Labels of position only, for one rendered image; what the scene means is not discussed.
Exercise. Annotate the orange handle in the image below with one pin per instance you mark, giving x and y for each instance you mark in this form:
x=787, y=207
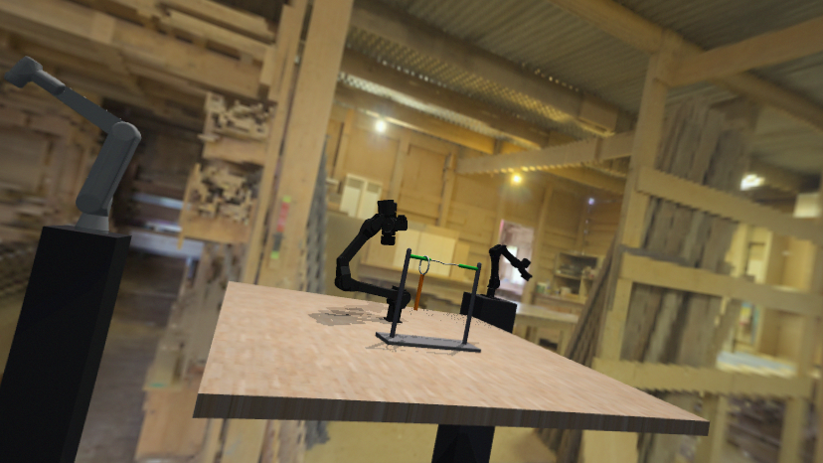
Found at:
x=420, y=284

